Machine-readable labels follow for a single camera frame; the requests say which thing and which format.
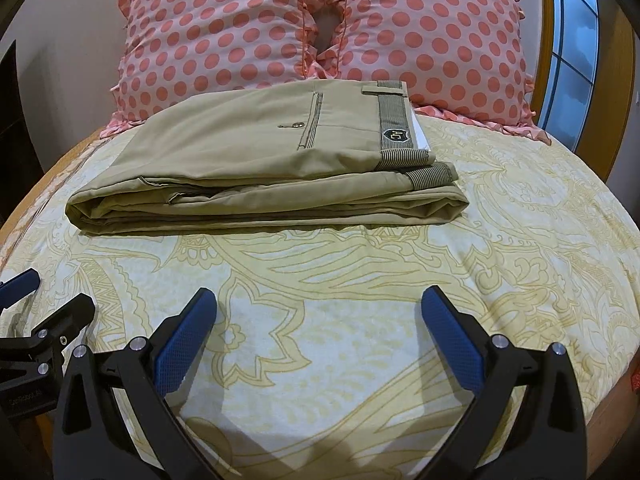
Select khaki pants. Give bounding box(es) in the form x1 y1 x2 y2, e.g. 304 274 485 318
66 80 471 237

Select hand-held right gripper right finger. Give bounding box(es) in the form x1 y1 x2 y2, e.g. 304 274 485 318
420 285 589 480

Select pink polka dot pillow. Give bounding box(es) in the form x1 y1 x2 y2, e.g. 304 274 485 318
312 0 553 147
99 0 323 140

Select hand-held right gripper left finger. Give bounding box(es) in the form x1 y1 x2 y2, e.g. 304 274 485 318
52 287 219 480

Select dark wooden furniture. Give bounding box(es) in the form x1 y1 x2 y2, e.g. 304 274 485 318
0 39 47 223

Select yellow patterned bed sheet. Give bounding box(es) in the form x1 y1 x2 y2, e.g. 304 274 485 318
0 110 640 480

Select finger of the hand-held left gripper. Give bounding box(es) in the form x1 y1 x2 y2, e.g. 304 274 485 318
0 268 42 307
14 292 99 361

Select glass window panel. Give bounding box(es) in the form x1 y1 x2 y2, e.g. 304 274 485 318
536 0 602 157

